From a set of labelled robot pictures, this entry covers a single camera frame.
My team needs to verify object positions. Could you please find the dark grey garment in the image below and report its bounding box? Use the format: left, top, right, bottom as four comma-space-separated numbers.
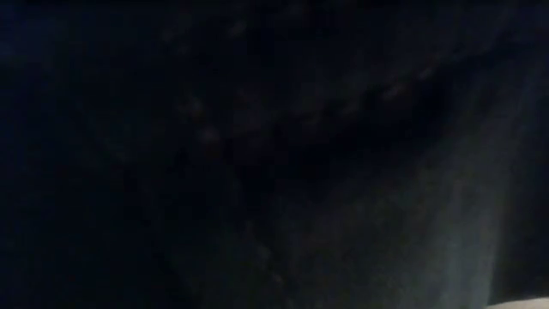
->
0, 0, 549, 309

